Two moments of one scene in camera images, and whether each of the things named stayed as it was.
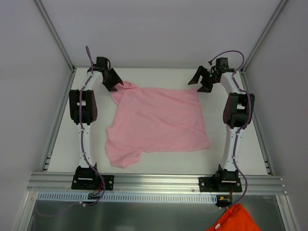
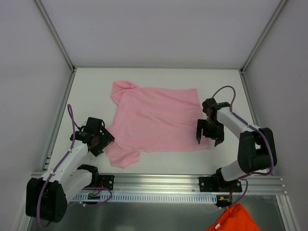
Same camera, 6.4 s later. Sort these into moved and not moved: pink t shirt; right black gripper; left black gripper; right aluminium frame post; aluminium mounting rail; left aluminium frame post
Moved: left black gripper; right black gripper
Not moved: right aluminium frame post; pink t shirt; left aluminium frame post; aluminium mounting rail
